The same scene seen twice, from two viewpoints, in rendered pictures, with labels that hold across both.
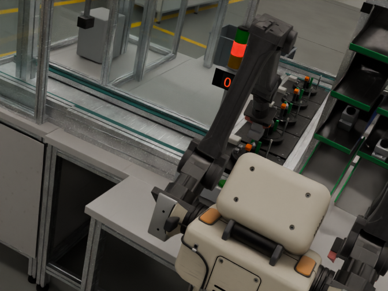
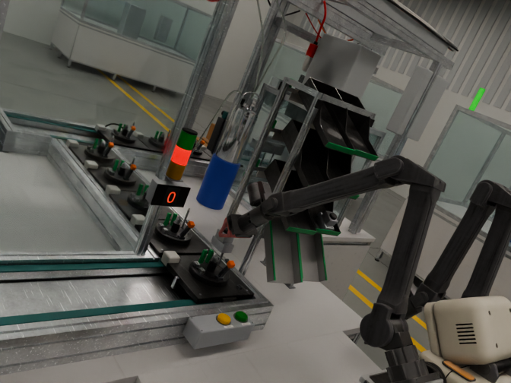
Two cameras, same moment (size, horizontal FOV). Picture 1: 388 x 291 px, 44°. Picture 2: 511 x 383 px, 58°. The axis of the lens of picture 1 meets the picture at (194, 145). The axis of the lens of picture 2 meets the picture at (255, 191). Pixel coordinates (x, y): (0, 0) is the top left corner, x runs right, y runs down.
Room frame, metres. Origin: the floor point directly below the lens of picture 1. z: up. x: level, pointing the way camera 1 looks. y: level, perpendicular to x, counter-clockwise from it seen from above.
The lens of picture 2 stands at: (0.97, 1.05, 1.71)
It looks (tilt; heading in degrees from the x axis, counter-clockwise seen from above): 16 degrees down; 295
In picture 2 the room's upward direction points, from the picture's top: 23 degrees clockwise
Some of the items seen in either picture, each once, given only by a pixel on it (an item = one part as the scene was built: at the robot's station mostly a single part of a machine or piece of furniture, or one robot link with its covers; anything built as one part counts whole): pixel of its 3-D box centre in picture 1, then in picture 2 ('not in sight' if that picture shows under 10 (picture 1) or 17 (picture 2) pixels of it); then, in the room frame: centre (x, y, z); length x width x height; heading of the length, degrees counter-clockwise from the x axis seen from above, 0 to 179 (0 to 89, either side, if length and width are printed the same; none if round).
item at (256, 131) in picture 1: (258, 127); (222, 237); (1.62, -0.21, 1.11); 0.08 x 0.04 x 0.07; 162
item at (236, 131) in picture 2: not in sight; (239, 126); (2.20, -1.03, 1.32); 0.14 x 0.14 x 0.38
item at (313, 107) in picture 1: (296, 96); not in sight; (2.33, -0.44, 1.01); 0.24 x 0.24 x 0.13; 72
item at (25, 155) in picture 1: (78, 135); not in sight; (2.38, 0.66, 0.43); 1.39 x 0.63 x 0.86; 162
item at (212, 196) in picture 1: (204, 183); (220, 328); (1.44, -0.07, 0.93); 0.21 x 0.07 x 0.06; 72
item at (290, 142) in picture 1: (269, 128); (176, 225); (1.86, -0.29, 1.01); 0.24 x 0.24 x 0.13; 72
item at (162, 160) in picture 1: (164, 160); (153, 326); (1.56, 0.09, 0.91); 0.89 x 0.06 x 0.11; 72
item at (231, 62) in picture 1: (235, 60); (176, 169); (1.79, -0.07, 1.29); 0.05 x 0.05 x 0.05
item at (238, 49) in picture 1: (238, 48); (181, 154); (1.79, -0.07, 1.34); 0.05 x 0.05 x 0.05
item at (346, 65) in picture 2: not in sight; (325, 118); (1.98, -1.55, 1.50); 0.38 x 0.21 x 0.88; 162
